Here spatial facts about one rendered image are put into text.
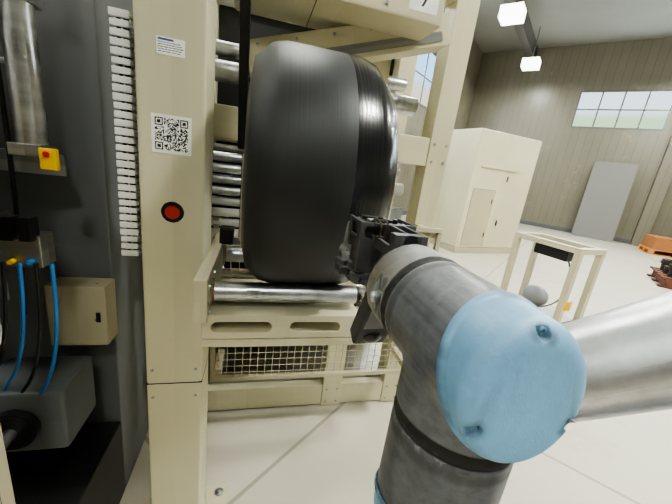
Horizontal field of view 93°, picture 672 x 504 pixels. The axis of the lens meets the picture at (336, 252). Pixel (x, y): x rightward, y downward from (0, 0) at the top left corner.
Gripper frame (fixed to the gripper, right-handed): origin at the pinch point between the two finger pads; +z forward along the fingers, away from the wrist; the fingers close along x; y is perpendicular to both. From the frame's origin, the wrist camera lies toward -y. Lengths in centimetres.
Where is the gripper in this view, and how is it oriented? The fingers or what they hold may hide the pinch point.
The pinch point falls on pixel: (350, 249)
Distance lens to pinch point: 52.7
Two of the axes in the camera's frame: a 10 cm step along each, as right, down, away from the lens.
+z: -2.3, -2.9, 9.3
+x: -9.7, -0.5, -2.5
